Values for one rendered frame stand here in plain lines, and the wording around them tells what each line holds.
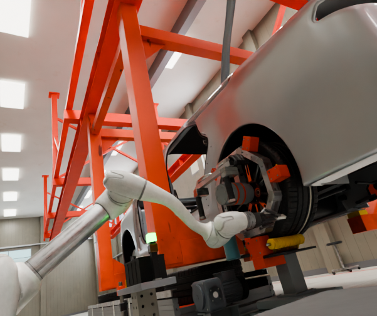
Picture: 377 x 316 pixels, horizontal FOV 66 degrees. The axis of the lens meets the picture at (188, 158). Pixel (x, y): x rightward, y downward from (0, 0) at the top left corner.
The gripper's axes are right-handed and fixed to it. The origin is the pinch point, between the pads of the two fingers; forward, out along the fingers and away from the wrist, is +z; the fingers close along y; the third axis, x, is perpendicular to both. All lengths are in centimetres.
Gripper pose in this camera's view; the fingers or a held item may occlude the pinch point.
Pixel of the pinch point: (279, 216)
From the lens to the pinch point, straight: 169.5
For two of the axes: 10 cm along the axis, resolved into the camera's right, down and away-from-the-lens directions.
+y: 1.7, -9.4, -2.8
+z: 8.8, 0.1, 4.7
